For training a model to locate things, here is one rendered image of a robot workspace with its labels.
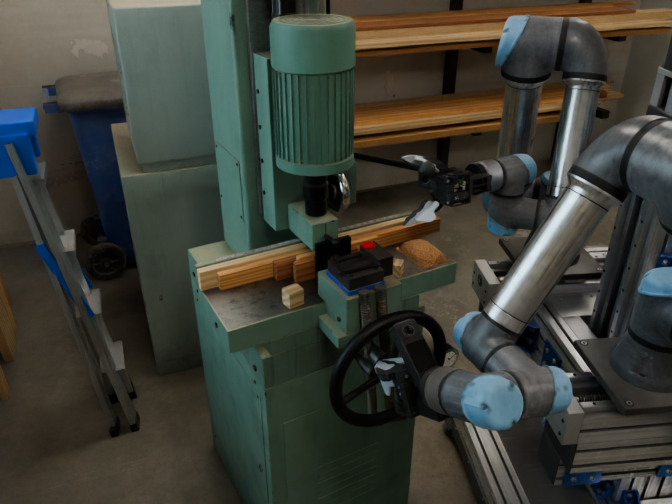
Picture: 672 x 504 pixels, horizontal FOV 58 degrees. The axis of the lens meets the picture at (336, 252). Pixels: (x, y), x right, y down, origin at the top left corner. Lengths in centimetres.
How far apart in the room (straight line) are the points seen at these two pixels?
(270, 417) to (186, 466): 82
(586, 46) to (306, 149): 65
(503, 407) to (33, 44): 308
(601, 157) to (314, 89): 57
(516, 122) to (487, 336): 69
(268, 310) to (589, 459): 76
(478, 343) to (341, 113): 55
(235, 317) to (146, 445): 112
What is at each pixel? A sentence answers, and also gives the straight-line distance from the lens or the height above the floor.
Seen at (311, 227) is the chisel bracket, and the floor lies 103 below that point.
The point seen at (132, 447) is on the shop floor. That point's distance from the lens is 238.
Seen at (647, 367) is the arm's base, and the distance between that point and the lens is 139.
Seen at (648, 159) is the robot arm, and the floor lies 136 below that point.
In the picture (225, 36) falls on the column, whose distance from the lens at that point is 149.
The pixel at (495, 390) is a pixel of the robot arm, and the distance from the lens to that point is 89.
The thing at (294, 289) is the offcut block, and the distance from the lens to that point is 133.
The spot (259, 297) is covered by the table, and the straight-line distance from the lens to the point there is 138.
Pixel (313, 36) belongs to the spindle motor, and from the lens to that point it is 123.
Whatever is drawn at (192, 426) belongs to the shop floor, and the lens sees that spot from 239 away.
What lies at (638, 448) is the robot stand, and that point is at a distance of 151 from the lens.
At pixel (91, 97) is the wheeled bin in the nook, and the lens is 299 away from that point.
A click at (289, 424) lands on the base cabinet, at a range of 152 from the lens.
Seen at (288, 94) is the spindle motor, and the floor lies 134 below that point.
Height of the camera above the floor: 166
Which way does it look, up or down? 29 degrees down
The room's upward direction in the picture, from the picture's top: straight up
